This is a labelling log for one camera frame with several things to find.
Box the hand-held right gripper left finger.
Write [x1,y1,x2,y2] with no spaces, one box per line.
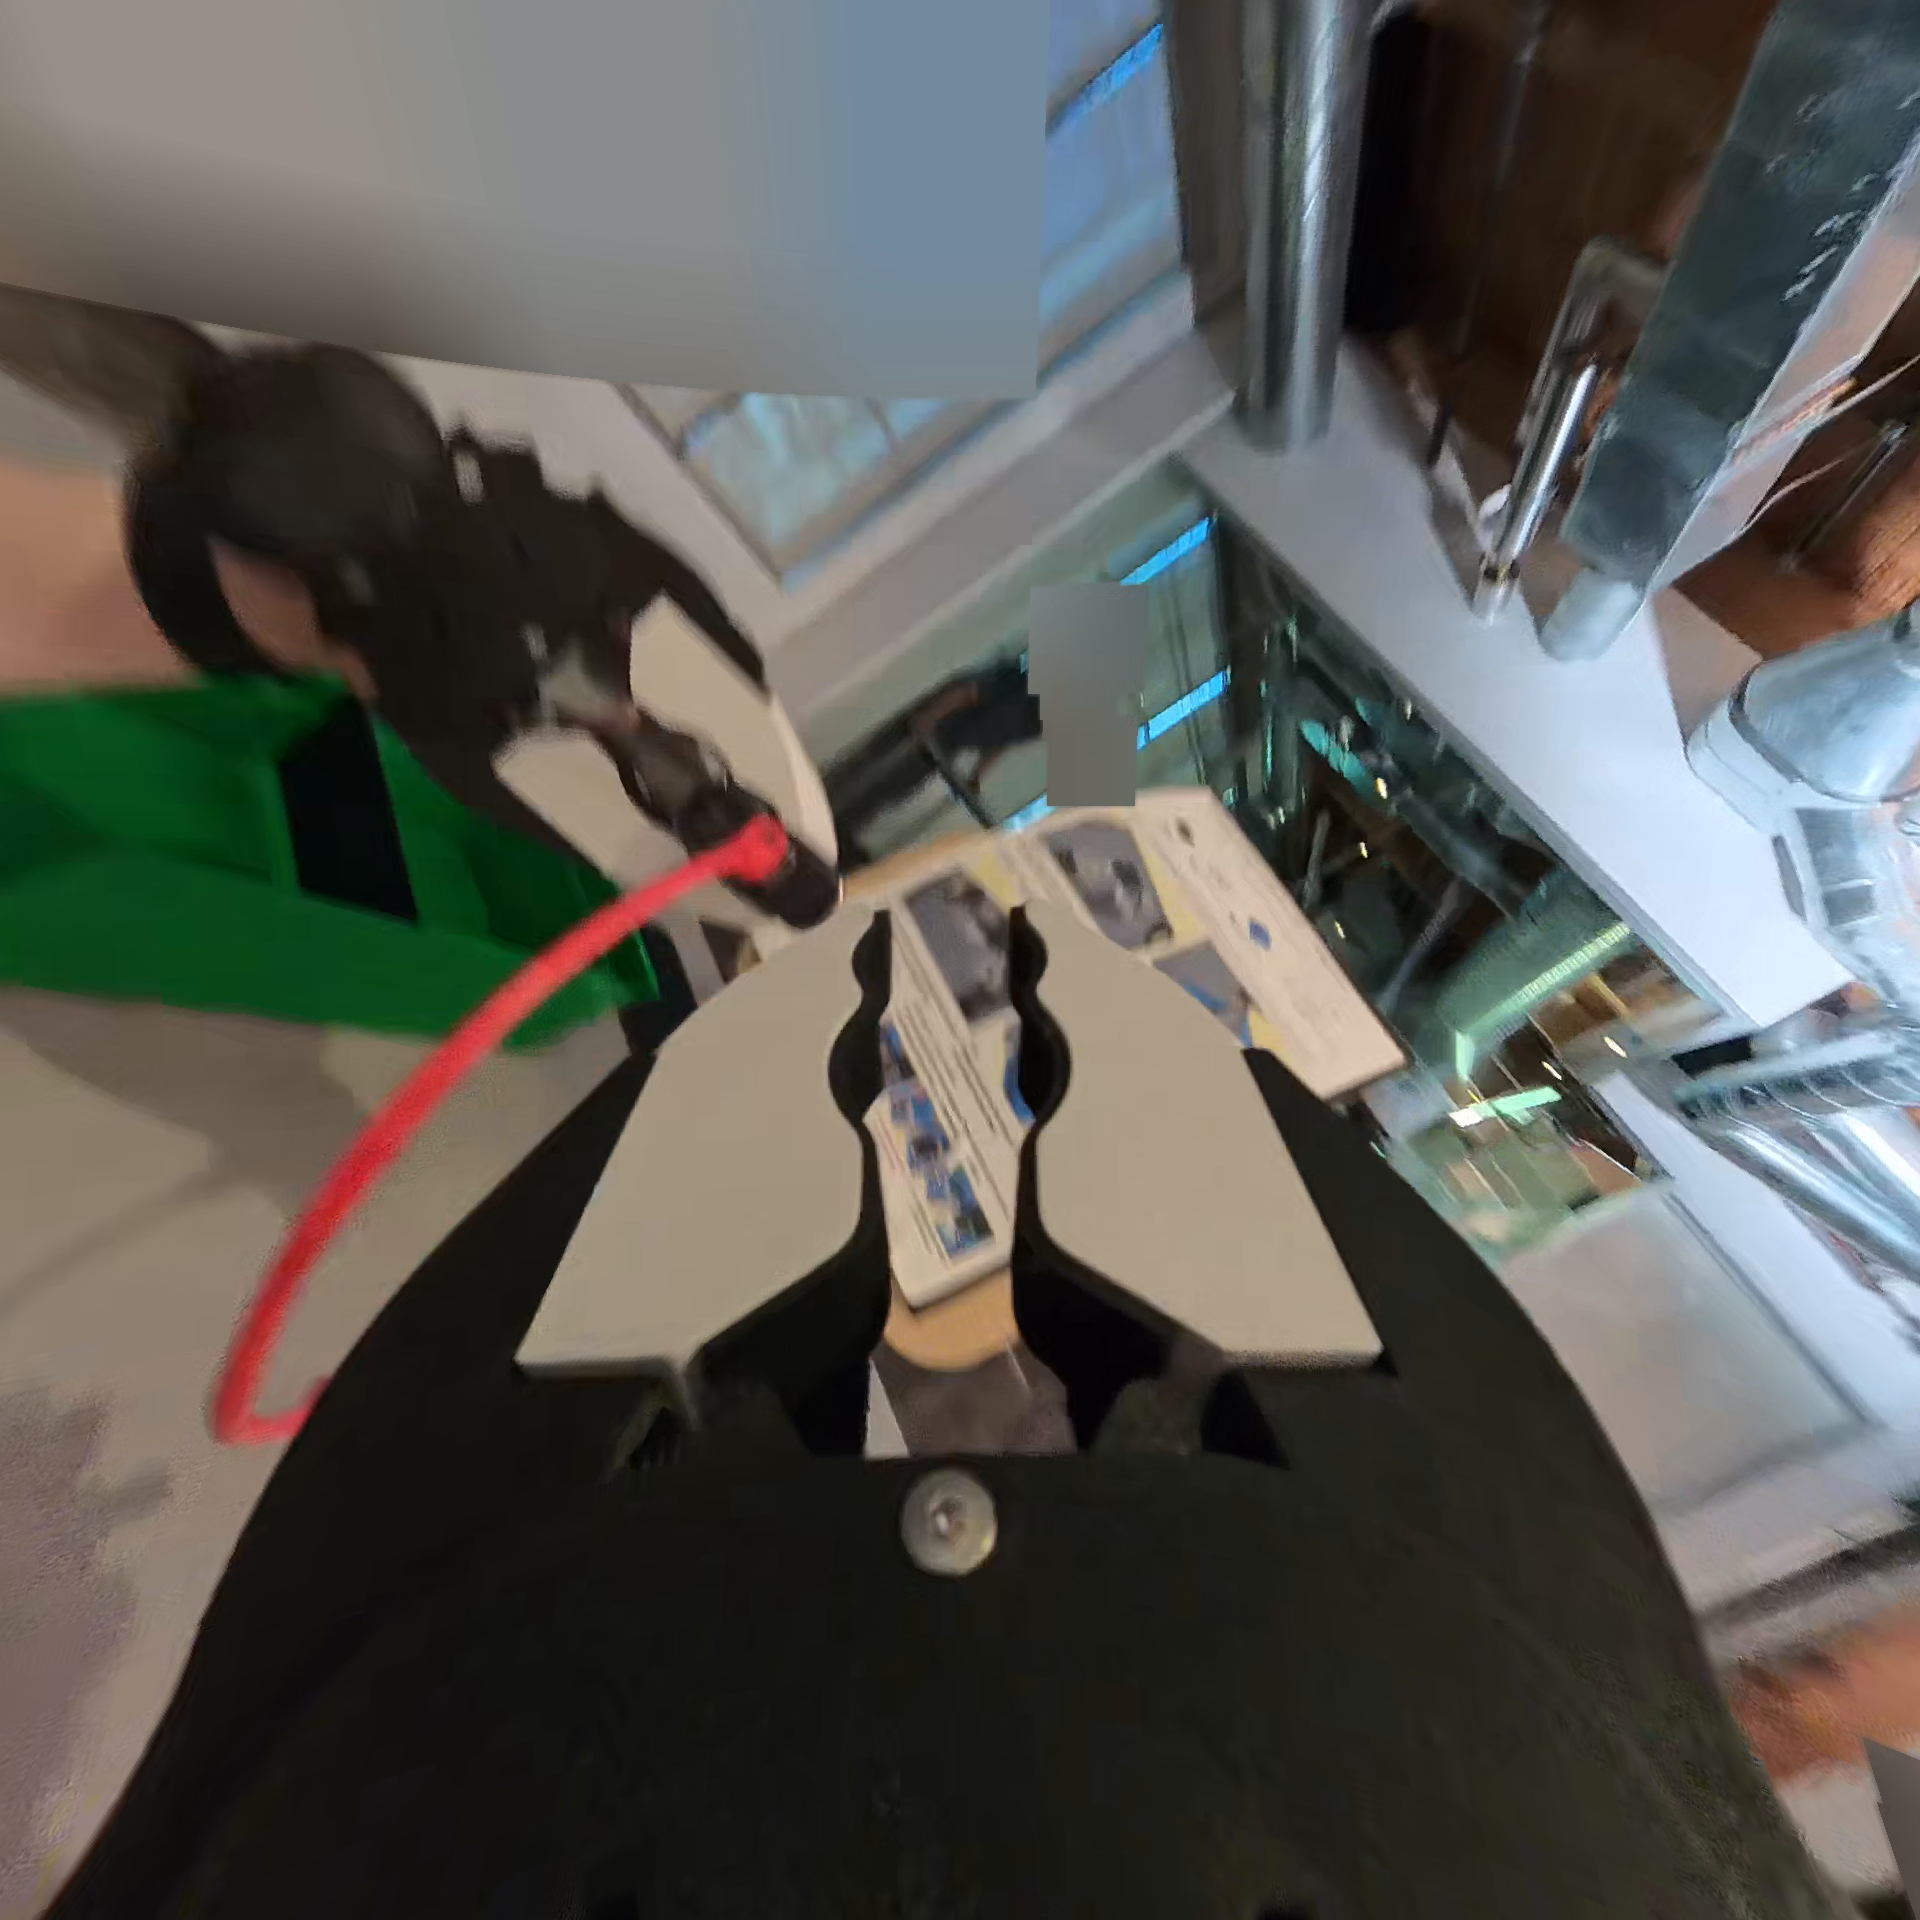
[514,904,897,1386]

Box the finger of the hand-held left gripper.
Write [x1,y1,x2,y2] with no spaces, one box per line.
[492,721,798,933]
[622,592,841,921]

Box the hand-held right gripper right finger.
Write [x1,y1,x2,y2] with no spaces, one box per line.
[1007,904,1386,1373]

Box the black ethernet switch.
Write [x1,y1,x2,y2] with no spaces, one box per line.
[607,697,846,928]

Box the red ethernet cable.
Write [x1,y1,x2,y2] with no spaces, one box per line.
[210,817,794,1445]

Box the green plastic bin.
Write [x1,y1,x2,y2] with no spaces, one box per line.
[0,673,662,1051]

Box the person's left hand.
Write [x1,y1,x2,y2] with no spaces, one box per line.
[0,443,330,696]

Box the printed instruction sheet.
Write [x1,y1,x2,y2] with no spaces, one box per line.
[862,786,1409,1309]

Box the metal ceiling pipe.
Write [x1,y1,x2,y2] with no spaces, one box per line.
[1477,241,1610,619]

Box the silver ventilation duct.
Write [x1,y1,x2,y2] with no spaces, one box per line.
[1687,598,1920,977]
[1161,0,1361,453]

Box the rectangular metal duct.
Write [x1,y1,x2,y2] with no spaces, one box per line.
[1558,0,1920,662]

